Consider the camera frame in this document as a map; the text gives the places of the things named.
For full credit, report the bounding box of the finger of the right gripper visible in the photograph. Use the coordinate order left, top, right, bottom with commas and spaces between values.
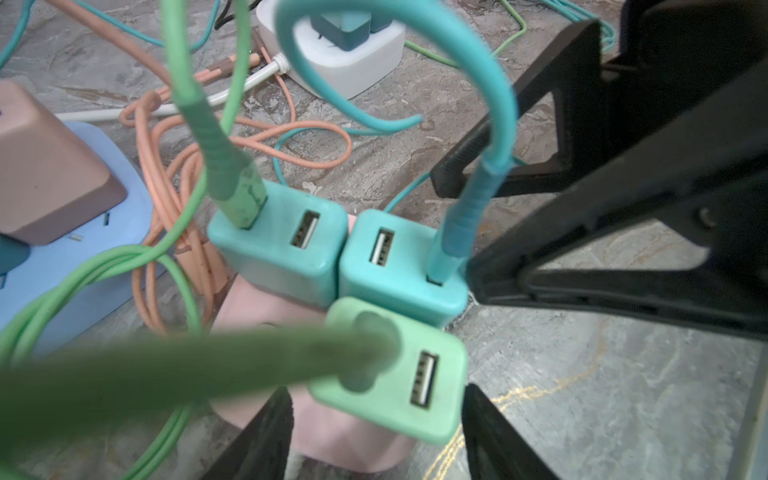
430, 19, 607, 200
467, 62, 767, 341

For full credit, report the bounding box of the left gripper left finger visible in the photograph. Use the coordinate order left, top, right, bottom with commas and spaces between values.
201, 387, 294, 480

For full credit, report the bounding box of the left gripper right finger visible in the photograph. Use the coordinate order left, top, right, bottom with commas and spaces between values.
461, 383, 559, 480

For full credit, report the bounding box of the pink power strip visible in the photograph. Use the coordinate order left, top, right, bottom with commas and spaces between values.
209, 212, 415, 475

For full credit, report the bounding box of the light green USB charger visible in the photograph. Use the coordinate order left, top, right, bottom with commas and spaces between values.
308, 297, 468, 445

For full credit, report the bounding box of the teal USB charger with green cable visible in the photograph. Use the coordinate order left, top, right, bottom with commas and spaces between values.
207, 181, 349, 309

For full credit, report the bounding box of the white power strip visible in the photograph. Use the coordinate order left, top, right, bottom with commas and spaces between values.
294, 15, 405, 100

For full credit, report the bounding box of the teal charger on white strip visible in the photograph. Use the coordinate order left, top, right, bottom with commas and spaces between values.
310, 12, 393, 51

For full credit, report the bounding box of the blue power strip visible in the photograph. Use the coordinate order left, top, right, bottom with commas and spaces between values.
1, 122, 152, 356

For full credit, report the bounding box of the teal charger on blue strip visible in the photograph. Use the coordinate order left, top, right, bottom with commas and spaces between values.
0, 235, 30, 287

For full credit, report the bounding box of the pink USB charger front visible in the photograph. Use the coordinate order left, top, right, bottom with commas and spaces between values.
1, 80, 127, 246

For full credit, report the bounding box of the green cable bundle right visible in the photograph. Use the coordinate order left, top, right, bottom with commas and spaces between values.
404, 0, 618, 68

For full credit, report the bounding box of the teal USB cable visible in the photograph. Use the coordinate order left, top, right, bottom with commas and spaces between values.
272, 0, 520, 286

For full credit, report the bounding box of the white power cord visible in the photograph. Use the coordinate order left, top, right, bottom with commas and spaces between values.
53, 52, 292, 124

